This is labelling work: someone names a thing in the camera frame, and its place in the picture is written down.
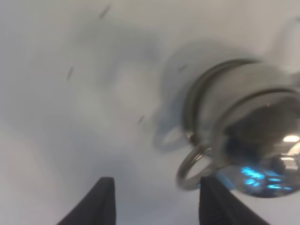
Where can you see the stainless steel teapot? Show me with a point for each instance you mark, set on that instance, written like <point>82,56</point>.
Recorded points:
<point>242,117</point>

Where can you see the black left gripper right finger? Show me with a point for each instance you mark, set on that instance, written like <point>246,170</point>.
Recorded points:
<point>217,206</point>

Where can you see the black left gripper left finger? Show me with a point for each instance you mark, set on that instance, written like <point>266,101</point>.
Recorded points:
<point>98,207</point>

